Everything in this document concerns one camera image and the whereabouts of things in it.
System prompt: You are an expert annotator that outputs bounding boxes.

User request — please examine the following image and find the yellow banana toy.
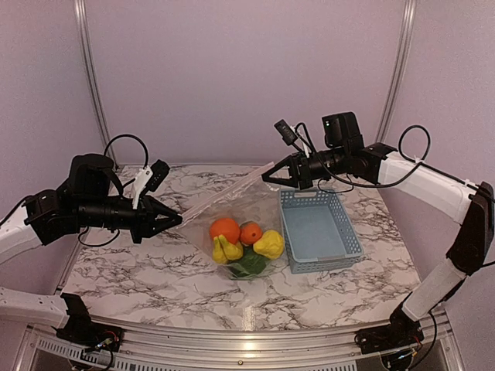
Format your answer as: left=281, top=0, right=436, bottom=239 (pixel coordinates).
left=212, top=234, right=244, bottom=264

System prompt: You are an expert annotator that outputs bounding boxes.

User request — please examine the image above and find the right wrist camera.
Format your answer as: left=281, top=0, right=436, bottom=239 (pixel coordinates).
left=274, top=119, right=312, bottom=158

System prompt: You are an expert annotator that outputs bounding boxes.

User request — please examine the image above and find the green orange mango toy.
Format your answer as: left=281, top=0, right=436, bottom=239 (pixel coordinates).
left=240, top=221, right=263, bottom=246

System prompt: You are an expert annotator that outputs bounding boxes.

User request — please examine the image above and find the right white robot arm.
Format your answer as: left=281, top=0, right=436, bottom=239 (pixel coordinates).
left=262, top=112, right=494, bottom=346

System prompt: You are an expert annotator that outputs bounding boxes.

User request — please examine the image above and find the left aluminium frame post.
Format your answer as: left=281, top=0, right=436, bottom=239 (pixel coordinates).
left=73, top=0, right=111, bottom=148

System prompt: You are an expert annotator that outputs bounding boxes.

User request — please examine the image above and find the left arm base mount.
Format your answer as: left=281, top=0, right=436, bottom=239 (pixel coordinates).
left=56, top=293, right=124, bottom=352

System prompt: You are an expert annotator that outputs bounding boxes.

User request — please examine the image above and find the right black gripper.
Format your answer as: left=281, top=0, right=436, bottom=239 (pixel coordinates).
left=264, top=145, right=349, bottom=189

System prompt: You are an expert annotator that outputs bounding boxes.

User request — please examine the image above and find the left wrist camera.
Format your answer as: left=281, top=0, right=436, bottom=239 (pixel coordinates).
left=131, top=160, right=170, bottom=209

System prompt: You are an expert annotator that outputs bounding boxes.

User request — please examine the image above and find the green bell pepper toy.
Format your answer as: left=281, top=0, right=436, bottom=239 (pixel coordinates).
left=227, top=247, right=269, bottom=279

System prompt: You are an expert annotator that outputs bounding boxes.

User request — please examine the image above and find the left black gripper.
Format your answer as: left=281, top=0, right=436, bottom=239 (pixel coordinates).
left=75, top=194, right=182, bottom=243

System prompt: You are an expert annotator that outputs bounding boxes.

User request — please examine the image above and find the orange toy fruit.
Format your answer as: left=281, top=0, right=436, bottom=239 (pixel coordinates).
left=209, top=218, right=241, bottom=244

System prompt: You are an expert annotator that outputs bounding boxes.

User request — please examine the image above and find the aluminium frame post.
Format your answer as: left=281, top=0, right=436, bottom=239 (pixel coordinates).
left=73, top=0, right=111, bottom=148
left=375, top=0, right=418, bottom=142

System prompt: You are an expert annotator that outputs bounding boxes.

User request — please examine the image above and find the right aluminium frame post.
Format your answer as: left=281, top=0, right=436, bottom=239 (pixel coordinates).
left=375, top=0, right=418, bottom=142

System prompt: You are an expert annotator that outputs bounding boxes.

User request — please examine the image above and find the clear zip top bag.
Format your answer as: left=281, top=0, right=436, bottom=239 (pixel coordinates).
left=178, top=162, right=284, bottom=281

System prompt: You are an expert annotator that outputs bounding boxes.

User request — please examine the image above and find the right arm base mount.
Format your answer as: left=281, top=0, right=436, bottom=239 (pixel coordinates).
left=354, top=305, right=425, bottom=354

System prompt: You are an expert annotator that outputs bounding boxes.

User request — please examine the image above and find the aluminium front rail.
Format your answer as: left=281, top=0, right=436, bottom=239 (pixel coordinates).
left=6, top=310, right=467, bottom=370

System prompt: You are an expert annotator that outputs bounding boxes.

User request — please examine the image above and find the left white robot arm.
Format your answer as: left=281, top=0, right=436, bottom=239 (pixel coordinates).
left=1, top=153, right=183, bottom=344

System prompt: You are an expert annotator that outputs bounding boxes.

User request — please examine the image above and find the yellow bell pepper toy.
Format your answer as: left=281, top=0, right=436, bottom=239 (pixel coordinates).
left=253, top=230, right=285, bottom=260

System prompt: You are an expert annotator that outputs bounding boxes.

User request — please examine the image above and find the grey plastic basket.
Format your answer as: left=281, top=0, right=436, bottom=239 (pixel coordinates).
left=279, top=189, right=364, bottom=274

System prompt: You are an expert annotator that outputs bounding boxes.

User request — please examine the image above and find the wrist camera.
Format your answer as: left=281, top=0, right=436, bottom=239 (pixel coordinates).
left=131, top=160, right=170, bottom=209
left=274, top=119, right=312, bottom=158

